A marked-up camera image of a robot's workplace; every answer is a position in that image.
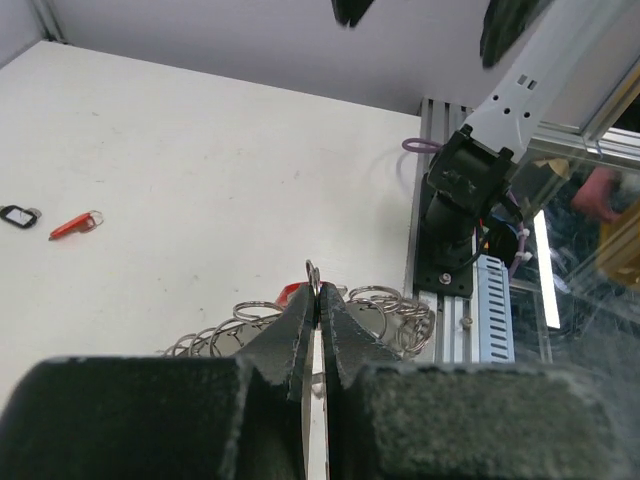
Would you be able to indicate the metal disc with key rings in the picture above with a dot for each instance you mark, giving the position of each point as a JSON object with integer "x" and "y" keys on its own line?
{"x": 401, "y": 323}

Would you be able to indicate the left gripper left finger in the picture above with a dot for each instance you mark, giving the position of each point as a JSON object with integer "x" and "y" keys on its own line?
{"x": 234, "y": 417}

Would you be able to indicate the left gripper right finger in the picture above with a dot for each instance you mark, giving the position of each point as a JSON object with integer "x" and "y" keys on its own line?
{"x": 393, "y": 419}

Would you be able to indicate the red handled key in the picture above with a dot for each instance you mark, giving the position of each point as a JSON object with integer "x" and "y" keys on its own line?
{"x": 287, "y": 293}

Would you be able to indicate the red key tag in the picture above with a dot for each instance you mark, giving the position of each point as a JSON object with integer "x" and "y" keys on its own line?
{"x": 83, "y": 223}

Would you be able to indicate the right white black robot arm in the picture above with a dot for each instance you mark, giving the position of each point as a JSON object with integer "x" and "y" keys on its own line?
{"x": 471, "y": 173}

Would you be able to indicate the white slotted cable duct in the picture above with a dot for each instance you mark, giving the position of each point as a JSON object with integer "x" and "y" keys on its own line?
{"x": 496, "y": 343}

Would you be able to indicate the aluminium mounting rail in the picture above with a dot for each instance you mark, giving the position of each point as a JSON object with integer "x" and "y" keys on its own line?
{"x": 435, "y": 277}

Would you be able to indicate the black white key tag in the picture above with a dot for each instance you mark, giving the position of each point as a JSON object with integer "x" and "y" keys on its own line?
{"x": 20, "y": 217}

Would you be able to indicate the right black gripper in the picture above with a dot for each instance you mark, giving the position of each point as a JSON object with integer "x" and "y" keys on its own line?
{"x": 348, "y": 13}

